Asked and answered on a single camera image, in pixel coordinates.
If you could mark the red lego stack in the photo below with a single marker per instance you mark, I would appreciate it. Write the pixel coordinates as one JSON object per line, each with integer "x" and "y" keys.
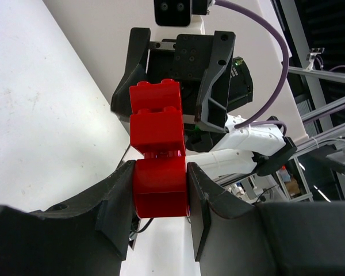
{"x": 157, "y": 132}

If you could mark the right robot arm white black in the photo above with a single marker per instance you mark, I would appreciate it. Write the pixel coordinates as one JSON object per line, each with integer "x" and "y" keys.
{"x": 245, "y": 148}

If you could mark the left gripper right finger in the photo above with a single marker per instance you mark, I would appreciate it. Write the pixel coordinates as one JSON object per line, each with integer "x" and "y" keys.
{"x": 233, "y": 237}

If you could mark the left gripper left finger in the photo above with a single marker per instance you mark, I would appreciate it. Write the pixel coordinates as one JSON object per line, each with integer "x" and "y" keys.
{"x": 87, "y": 234}

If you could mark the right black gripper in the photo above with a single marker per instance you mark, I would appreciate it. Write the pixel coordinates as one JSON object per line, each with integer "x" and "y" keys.
{"x": 213, "y": 82}

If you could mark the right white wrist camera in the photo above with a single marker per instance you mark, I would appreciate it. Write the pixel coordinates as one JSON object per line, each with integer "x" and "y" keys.
{"x": 179, "y": 13}

